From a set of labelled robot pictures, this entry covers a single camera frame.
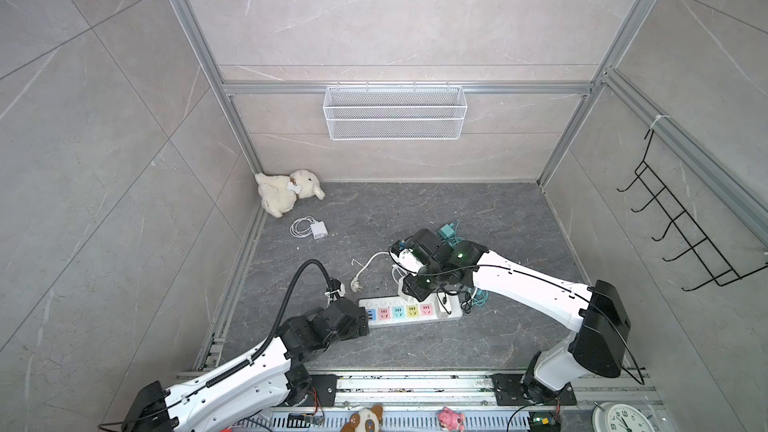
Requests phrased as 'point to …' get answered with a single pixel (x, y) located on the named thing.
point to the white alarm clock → (619, 417)
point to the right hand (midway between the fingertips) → (407, 284)
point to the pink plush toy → (450, 420)
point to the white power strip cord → (355, 283)
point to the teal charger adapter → (448, 234)
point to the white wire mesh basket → (394, 113)
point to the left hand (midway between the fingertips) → (358, 313)
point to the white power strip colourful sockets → (406, 309)
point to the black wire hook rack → (721, 271)
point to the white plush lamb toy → (278, 194)
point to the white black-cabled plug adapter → (449, 304)
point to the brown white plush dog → (365, 420)
